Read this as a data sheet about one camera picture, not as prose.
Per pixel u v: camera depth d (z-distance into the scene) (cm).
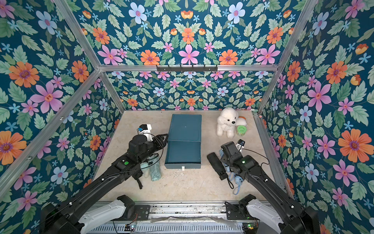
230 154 59
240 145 69
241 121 107
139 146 56
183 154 76
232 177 85
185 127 82
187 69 93
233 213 73
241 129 102
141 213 74
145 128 67
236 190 81
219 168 88
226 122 93
